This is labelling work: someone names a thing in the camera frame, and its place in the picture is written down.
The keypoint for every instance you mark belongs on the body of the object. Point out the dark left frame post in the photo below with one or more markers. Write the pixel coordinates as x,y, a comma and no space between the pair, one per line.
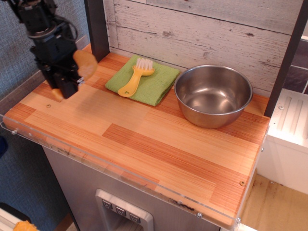
97,28

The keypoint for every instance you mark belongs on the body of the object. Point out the silver toy fridge cabinet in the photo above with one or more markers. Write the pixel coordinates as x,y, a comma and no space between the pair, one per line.
80,182

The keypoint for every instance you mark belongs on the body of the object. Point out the grey dispenser button panel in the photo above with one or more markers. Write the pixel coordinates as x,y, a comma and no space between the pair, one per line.
120,215

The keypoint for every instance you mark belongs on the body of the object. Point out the green folded cloth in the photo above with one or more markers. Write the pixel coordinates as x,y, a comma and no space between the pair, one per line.
151,89

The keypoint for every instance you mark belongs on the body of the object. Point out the plastic toy chicken drumstick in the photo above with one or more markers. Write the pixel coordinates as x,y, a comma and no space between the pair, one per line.
83,65

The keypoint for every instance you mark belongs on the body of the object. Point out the clear acrylic counter guard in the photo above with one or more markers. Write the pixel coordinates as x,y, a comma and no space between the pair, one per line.
225,222

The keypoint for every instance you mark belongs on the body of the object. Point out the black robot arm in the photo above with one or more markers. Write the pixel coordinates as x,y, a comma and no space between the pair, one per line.
39,15

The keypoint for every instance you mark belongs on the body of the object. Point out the white toy sink unit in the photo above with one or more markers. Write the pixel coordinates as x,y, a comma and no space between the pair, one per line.
284,159

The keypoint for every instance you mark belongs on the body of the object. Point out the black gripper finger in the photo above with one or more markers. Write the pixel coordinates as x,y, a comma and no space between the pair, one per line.
66,83

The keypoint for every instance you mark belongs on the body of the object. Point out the dark vertical frame post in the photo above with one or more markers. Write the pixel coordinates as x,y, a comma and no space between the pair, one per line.
288,58

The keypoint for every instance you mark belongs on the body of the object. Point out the yellow dish brush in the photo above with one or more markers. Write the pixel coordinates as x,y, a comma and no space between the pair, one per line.
142,68

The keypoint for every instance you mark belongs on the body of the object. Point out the stainless steel bowl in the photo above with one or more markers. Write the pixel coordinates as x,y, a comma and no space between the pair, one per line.
212,96

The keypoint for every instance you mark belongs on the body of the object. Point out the orange object bottom left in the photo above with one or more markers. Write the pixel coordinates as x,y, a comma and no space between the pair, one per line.
24,226

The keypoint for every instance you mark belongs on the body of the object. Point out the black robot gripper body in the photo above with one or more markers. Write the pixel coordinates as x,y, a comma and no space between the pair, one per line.
53,51

